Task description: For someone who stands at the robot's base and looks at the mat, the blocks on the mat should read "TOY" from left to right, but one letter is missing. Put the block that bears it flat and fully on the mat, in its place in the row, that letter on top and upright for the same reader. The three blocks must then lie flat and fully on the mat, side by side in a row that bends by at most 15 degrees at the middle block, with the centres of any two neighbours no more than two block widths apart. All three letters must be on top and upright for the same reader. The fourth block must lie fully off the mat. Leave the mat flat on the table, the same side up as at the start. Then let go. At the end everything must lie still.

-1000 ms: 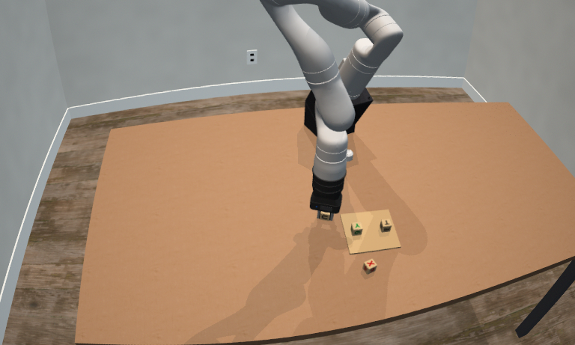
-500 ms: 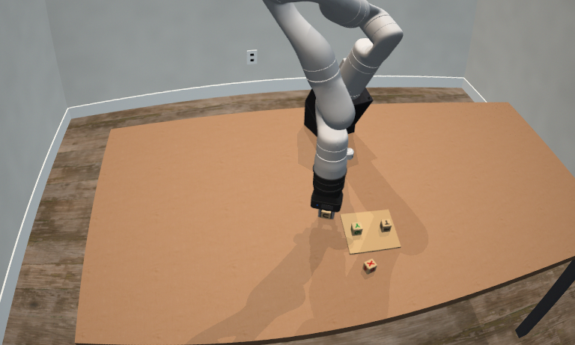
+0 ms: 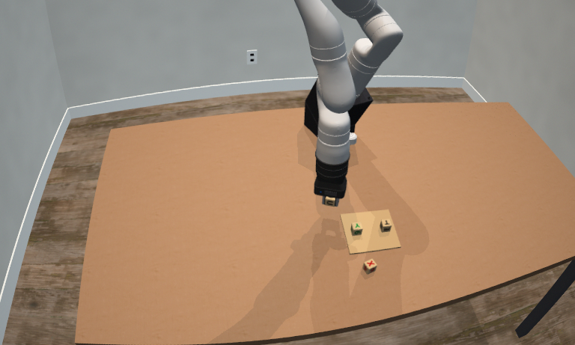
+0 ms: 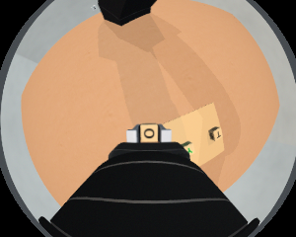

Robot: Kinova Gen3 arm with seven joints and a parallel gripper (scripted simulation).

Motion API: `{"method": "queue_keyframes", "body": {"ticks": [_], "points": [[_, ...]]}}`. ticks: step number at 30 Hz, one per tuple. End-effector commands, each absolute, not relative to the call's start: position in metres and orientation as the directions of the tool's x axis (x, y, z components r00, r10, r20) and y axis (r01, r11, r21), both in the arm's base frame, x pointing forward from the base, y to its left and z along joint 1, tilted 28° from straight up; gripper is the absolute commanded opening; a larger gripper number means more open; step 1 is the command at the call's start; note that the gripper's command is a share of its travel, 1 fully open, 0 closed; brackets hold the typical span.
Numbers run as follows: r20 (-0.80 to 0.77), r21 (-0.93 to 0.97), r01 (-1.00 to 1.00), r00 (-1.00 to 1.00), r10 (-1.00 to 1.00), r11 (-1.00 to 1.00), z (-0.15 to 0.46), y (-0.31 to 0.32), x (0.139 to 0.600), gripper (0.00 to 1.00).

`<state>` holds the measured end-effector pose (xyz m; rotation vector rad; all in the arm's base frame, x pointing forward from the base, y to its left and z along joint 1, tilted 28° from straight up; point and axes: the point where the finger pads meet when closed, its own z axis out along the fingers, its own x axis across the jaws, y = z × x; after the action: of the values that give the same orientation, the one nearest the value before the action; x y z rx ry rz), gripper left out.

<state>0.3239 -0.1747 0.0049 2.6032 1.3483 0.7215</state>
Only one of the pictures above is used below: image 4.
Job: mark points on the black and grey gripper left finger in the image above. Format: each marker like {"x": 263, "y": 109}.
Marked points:
{"x": 133, "y": 134}

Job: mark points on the tan letter block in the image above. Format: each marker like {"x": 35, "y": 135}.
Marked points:
{"x": 149, "y": 132}
{"x": 189, "y": 147}
{"x": 215, "y": 133}

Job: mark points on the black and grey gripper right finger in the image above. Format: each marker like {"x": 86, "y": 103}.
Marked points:
{"x": 164, "y": 135}

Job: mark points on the beige square mat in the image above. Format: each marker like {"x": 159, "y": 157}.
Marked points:
{"x": 194, "y": 127}

